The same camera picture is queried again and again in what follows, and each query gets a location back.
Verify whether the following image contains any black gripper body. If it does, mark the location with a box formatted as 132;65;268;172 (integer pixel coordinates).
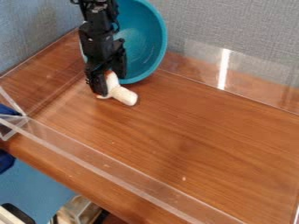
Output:
70;0;126;71

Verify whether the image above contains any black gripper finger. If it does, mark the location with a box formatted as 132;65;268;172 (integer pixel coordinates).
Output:
112;48;127;79
86;69;108;96

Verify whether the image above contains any white and brown toy mushroom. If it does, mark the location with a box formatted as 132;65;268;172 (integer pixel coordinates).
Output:
96;70;138;106

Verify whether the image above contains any blue plastic bowl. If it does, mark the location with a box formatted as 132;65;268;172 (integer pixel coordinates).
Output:
79;0;167;84

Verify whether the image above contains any clear acrylic barrier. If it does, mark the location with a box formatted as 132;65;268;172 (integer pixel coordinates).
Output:
0;33;299;224

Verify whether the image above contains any blue clamp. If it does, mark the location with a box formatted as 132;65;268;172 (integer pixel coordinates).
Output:
0;103;21;174

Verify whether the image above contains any black and white object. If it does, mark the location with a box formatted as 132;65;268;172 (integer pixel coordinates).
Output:
0;204;36;224

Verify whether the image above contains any metal frame under table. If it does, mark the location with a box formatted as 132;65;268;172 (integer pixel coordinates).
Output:
48;195;103;224

